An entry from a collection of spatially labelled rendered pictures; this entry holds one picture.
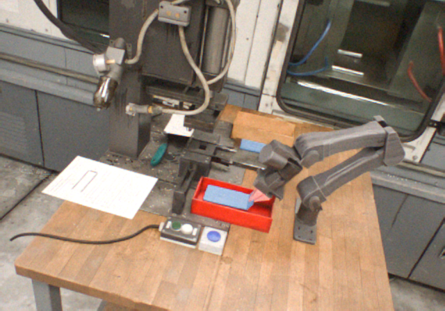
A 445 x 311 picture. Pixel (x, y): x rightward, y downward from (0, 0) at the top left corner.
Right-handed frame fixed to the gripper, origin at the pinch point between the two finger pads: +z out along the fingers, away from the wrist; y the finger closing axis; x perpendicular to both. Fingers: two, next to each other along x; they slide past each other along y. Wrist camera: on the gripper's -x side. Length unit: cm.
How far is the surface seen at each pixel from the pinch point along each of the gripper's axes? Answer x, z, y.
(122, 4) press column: -14, -17, 66
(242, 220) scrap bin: 5.8, 4.1, -0.8
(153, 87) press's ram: -16.9, 0.2, 44.6
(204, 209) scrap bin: 5.6, 9.6, 10.0
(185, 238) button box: 18.8, 11.0, 11.9
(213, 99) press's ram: -18.2, -9.4, 27.4
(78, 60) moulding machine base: -86, 57, 85
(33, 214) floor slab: -56, 142, 56
